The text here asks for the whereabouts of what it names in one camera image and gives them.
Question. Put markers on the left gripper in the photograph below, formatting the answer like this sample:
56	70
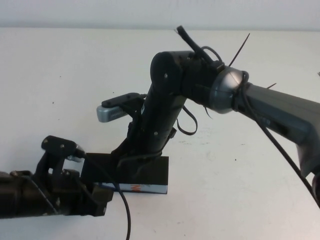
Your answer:
70	195

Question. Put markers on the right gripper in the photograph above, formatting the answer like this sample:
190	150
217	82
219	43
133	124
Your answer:
157	125

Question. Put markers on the black printed glasses case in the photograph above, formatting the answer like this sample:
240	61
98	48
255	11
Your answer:
160	172

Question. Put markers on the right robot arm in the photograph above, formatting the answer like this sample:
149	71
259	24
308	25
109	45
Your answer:
275	107

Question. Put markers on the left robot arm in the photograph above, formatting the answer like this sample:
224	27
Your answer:
12	195

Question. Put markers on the long black zip tie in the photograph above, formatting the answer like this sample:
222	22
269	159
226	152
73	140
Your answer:
240	48

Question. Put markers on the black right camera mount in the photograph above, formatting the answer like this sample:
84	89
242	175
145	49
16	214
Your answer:
136	110

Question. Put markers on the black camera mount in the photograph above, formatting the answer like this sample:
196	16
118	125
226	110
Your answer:
136	110
47	162

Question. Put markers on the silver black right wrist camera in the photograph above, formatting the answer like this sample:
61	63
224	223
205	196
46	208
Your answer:
110	113

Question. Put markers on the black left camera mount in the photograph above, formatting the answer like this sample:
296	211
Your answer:
47	162

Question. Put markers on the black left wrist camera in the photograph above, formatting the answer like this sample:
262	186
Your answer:
57	145

